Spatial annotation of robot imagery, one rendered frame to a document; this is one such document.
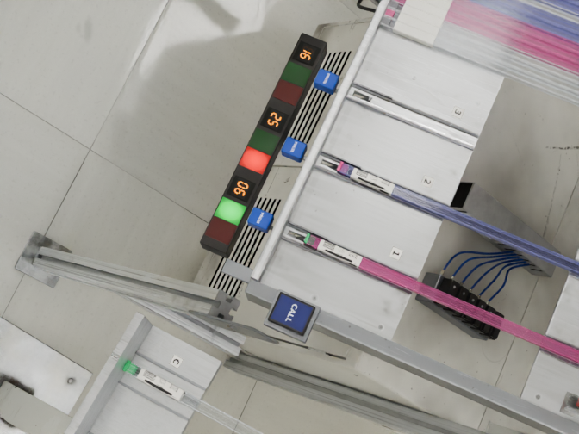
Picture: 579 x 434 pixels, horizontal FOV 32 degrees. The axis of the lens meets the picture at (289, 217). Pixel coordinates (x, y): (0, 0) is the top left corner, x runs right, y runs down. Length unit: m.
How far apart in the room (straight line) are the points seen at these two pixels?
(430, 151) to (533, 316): 0.58
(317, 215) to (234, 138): 0.83
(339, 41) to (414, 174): 0.78
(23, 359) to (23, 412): 0.16
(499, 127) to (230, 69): 0.65
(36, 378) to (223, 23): 0.82
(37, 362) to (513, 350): 0.89
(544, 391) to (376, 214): 0.32
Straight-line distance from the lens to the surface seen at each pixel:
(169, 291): 1.55
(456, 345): 1.77
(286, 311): 1.31
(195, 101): 2.14
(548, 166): 1.90
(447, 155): 1.42
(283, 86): 1.45
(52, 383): 2.04
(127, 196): 2.06
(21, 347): 2.00
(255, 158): 1.42
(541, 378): 1.38
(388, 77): 1.45
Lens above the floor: 1.83
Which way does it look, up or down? 53 degrees down
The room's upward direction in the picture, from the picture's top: 97 degrees clockwise
